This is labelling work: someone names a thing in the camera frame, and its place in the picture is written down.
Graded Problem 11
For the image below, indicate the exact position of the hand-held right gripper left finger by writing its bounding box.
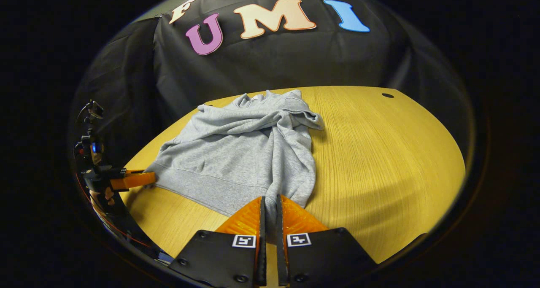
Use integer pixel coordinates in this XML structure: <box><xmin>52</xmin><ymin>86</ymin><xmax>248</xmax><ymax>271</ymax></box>
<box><xmin>168</xmin><ymin>196</ymin><xmax>267</xmax><ymax>288</ymax></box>

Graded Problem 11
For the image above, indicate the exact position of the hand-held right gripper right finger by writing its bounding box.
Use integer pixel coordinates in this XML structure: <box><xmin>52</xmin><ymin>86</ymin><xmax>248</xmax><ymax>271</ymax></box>
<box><xmin>276</xmin><ymin>194</ymin><xmax>378</xmax><ymax>288</ymax></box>

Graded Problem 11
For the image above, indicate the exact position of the black backdrop cloth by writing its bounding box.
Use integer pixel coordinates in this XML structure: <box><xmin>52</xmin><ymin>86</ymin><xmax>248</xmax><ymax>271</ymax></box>
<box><xmin>70</xmin><ymin>0</ymin><xmax>475</xmax><ymax>170</ymax></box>

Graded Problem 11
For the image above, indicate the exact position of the grey sweatshirt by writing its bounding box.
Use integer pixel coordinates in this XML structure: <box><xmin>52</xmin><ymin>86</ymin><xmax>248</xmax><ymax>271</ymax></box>
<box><xmin>143</xmin><ymin>89</ymin><xmax>325</xmax><ymax>244</ymax></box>

